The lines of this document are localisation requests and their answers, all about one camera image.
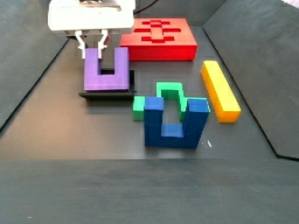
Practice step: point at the red board with cutouts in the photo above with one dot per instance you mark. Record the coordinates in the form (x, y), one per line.
(160, 39)

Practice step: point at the blue U-shaped block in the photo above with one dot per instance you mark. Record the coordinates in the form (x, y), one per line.
(174, 135)

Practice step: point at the yellow long bar block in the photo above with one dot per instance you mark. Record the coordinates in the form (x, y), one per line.
(222, 97)

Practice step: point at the green zigzag block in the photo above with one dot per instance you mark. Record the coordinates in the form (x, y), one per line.
(168, 90)

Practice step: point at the purple U-shaped block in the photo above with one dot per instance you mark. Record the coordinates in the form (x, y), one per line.
(98, 81)

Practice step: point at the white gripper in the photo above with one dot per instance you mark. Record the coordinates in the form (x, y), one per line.
(86, 15)

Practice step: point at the black angle fixture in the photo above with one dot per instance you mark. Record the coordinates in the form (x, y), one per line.
(114, 94)

